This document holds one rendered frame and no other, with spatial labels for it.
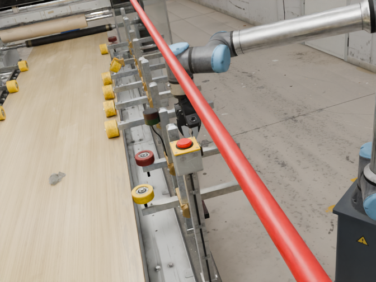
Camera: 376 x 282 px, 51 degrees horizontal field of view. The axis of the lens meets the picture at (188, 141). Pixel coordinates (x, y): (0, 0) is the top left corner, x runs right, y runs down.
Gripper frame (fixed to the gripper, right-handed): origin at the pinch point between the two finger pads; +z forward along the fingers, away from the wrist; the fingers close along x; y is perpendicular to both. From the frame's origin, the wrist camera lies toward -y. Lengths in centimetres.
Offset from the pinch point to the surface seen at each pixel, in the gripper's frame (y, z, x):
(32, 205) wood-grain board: -1, 10, 63
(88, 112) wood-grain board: 76, 10, 43
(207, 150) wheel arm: 13.6, 14.0, -7.8
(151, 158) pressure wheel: 12.1, 10.0, 16.3
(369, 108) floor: 157, 101, -188
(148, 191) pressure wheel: -11.4, 9.2, 20.3
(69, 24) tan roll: 266, -3, 59
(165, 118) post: 9.5, -7.6, 7.5
